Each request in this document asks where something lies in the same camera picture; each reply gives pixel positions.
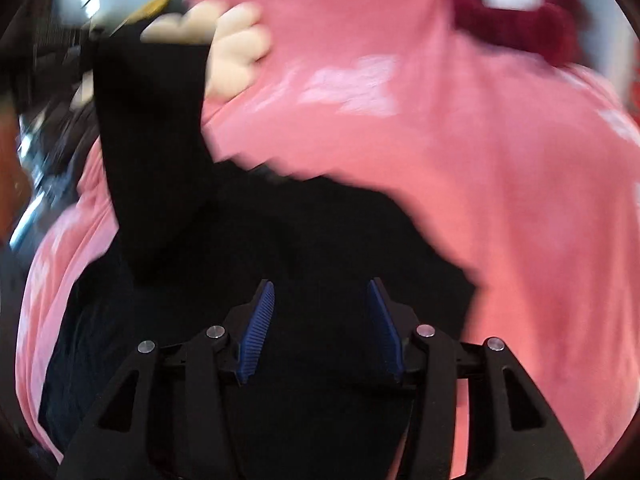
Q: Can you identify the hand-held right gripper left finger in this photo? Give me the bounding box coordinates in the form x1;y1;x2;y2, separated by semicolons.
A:
56;280;276;480

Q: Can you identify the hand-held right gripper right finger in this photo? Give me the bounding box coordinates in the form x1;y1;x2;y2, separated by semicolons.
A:
366;278;586;480

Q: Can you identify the black knit garment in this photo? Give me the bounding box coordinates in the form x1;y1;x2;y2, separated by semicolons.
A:
37;35;476;480

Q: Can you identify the pink printed blanket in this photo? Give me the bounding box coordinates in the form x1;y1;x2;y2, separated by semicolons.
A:
15;0;640;480

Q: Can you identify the large cream daisy cushion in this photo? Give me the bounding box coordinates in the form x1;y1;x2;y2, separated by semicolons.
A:
140;2;273;101

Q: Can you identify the dark red pillow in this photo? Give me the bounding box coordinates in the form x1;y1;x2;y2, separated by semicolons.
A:
450;0;583;68

